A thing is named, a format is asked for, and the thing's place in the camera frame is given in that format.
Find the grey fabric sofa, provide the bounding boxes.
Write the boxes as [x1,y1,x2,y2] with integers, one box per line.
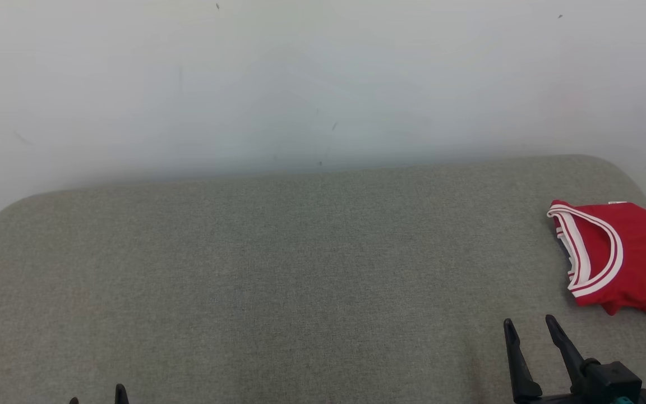
[0,154,646,404]

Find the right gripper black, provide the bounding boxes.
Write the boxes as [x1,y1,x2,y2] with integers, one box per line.
[504,314,613,404]

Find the red jersey shirt white sleeves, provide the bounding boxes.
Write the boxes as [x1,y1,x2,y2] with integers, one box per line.
[546,199,646,322]

